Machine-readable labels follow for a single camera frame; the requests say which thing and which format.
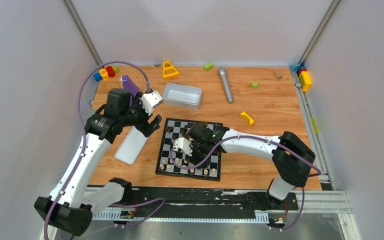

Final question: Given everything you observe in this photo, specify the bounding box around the black white chessboard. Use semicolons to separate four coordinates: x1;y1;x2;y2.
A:
155;118;222;182

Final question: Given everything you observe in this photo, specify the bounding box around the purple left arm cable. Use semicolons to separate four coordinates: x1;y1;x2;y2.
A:
42;60;166;240

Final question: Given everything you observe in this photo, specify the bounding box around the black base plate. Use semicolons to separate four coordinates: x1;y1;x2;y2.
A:
118;186;299;219

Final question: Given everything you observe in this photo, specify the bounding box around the brown wooden block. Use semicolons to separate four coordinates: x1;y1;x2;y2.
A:
273;70;283;80

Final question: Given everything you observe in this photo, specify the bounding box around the red cylinder block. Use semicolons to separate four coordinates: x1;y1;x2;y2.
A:
105;66;116;78

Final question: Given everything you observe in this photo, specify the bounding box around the yellow triangular toy block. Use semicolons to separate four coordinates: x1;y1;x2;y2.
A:
162;60;180;79

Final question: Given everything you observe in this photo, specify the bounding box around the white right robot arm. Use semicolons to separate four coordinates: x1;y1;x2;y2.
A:
174;122;316;209

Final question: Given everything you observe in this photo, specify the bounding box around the yellow cylinder block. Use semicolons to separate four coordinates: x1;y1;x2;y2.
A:
99;68;110;80

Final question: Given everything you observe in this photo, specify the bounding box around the white box lid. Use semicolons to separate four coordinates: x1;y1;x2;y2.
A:
114;126;148;165

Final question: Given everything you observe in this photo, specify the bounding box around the white rectangular box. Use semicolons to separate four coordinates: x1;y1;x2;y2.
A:
162;83;202;110

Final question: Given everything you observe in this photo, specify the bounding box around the silver microphone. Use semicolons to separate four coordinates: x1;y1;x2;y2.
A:
217;66;234;104

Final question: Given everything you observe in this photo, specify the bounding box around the yellow curved block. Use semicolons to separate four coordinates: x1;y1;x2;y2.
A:
239;111;255;126

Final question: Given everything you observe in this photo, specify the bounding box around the purple metronome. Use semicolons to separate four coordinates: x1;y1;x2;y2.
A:
120;75;141;97

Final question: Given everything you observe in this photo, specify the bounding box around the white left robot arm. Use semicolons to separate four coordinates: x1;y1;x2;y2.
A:
34;88;163;237

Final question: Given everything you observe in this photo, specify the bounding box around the green block in corner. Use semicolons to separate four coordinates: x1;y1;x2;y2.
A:
112;65;120;74

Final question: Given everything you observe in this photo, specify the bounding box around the stacked coloured blocks right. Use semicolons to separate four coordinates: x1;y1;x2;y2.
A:
289;64;313;92

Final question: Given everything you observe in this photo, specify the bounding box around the green block near wall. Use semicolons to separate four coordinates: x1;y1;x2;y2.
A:
203;62;214;71

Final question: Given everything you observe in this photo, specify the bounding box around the blue toy block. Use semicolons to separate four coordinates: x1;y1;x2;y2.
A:
92;72;103;82

